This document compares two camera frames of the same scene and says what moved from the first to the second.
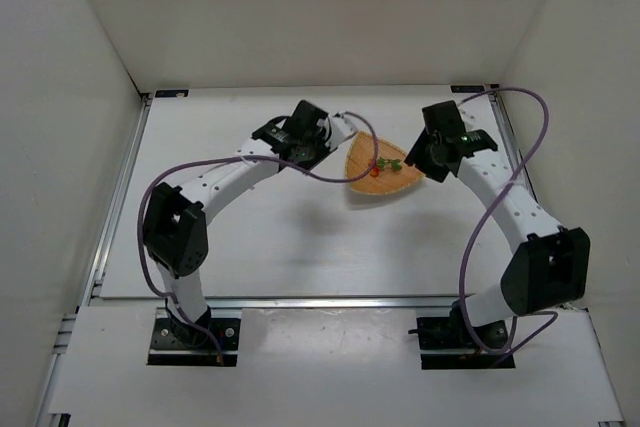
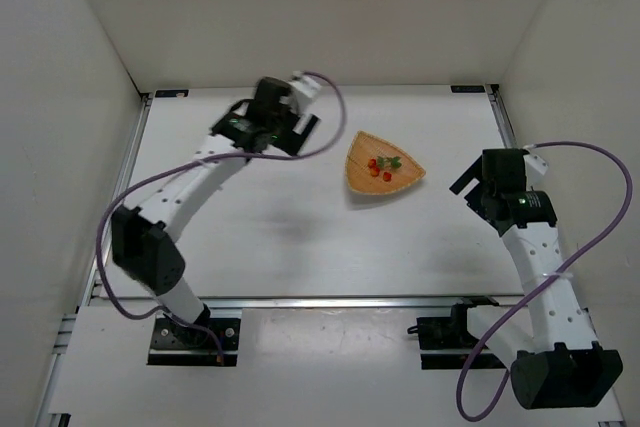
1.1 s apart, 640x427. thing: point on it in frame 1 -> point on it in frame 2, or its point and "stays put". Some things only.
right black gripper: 431,162 -> 467,180
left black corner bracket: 183,93 stays put
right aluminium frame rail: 496,97 stays put
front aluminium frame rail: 349,303 stays put
